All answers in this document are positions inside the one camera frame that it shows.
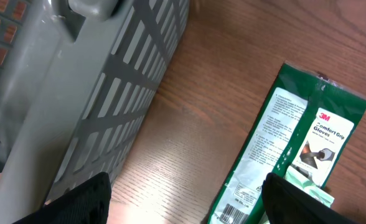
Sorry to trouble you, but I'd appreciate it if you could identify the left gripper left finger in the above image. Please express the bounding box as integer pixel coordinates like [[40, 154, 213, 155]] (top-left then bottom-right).
[[15, 172, 111, 224]]

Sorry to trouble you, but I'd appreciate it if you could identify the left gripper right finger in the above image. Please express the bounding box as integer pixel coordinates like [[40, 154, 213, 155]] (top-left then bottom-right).
[[261, 172, 355, 224]]

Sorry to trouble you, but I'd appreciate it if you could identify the mint green wipes pack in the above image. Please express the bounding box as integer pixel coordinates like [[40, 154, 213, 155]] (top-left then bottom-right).
[[257, 164, 336, 224]]

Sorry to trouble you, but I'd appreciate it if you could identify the green 3M gloves package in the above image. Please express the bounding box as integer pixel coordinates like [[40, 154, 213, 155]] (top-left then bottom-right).
[[207, 63, 366, 223]]

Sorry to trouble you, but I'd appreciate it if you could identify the grey plastic mesh basket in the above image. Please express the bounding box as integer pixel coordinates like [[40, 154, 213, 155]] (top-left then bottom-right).
[[0, 0, 190, 223]]

